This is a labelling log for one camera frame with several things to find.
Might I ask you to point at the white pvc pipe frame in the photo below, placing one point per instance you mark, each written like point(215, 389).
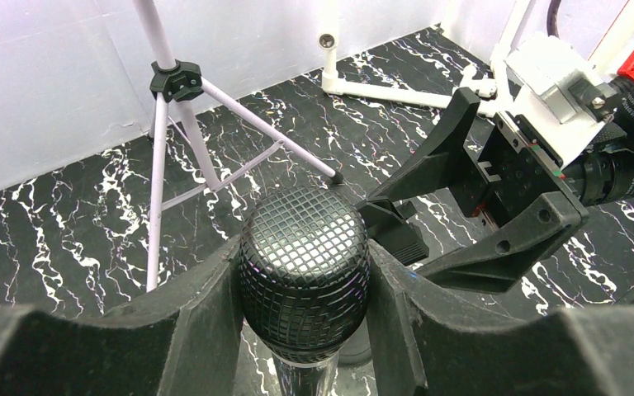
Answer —
point(427, 61)

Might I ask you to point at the black microphone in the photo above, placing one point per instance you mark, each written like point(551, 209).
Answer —
point(304, 271)

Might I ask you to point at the lilac folding tripod stand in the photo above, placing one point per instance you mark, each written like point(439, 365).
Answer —
point(177, 82)

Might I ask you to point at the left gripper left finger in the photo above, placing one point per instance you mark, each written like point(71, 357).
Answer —
point(182, 338)

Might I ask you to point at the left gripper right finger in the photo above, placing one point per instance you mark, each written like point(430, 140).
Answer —
point(426, 340)

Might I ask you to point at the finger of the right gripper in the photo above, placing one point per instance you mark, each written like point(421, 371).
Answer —
point(498, 262)
point(431, 167)

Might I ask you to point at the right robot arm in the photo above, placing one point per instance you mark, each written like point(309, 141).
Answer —
point(388, 221)

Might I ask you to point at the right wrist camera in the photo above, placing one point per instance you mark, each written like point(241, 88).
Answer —
point(563, 97)

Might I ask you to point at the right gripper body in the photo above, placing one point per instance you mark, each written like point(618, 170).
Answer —
point(514, 168)

